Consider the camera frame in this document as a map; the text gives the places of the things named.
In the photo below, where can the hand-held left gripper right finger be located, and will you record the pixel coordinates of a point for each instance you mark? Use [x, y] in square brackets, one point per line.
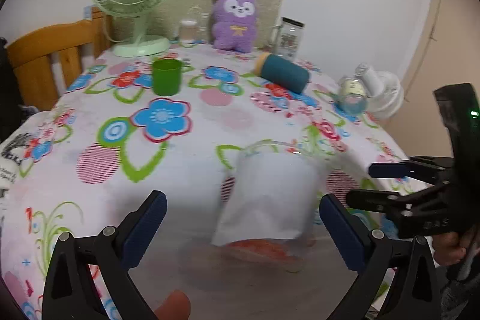
[339, 230]

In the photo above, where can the green plastic cup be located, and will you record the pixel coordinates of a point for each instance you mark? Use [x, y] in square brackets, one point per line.
[167, 78]

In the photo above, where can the small white fan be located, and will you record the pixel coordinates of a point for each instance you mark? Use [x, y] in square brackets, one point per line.
[384, 95]

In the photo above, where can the white printed cloth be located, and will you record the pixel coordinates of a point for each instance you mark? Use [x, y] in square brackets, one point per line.
[9, 162]

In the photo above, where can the floral tablecloth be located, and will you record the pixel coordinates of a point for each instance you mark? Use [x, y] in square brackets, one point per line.
[187, 155]

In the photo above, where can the clear jar with black lid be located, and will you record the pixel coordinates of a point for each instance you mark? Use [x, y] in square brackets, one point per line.
[289, 40]

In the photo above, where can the clear glass bottle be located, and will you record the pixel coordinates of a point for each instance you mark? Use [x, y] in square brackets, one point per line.
[352, 95]

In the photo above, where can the purple plush toy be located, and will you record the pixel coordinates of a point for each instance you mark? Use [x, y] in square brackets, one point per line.
[234, 24]

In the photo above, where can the translucent white cup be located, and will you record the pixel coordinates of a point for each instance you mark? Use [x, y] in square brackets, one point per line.
[268, 192]

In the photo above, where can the person's left hand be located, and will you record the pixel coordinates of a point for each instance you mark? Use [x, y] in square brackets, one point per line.
[174, 307]

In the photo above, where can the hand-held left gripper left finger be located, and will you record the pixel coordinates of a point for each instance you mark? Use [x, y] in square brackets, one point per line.
[146, 226]

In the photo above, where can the small glass jar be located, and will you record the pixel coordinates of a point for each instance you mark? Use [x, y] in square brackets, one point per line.
[188, 29]

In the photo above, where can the teal insulated bottle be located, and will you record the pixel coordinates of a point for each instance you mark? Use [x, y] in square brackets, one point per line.
[285, 74]

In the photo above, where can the person's right hand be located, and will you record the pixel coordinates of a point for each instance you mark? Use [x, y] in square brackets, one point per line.
[448, 248]

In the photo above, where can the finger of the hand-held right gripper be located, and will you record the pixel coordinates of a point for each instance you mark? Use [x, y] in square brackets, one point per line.
[371, 200]
[388, 170]

